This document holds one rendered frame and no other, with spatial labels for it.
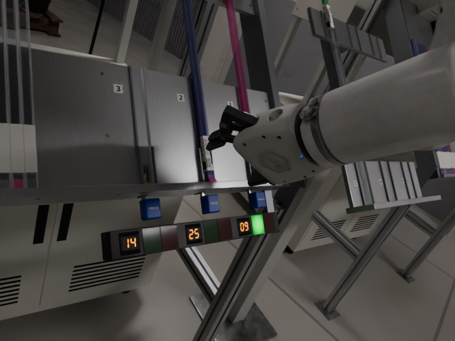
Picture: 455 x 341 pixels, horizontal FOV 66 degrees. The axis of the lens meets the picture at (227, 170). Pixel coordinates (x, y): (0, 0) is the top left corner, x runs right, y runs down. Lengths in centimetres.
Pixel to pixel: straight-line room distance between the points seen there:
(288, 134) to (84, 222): 68
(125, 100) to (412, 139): 40
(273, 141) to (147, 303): 100
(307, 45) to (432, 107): 344
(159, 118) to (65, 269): 62
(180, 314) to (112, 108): 93
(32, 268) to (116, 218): 23
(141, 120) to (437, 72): 40
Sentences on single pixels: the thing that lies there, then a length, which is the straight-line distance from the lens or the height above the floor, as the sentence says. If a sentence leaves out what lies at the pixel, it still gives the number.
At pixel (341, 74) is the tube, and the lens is 89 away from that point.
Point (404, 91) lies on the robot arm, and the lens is 34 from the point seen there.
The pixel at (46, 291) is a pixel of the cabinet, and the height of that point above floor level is 15.
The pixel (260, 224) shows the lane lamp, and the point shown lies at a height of 66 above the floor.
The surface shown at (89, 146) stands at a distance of 52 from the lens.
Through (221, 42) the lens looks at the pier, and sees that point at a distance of 407.
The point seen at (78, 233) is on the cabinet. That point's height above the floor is 35.
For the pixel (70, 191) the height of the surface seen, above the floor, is 73.
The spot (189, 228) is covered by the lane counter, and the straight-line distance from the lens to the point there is 58.
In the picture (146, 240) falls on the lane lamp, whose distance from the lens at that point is 54.
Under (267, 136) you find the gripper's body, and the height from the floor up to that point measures 88.
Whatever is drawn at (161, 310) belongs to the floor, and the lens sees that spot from 133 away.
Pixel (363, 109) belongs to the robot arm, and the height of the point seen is 96.
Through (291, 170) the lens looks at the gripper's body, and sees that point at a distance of 46.
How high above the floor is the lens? 101
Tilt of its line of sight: 26 degrees down
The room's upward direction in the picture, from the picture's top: 23 degrees clockwise
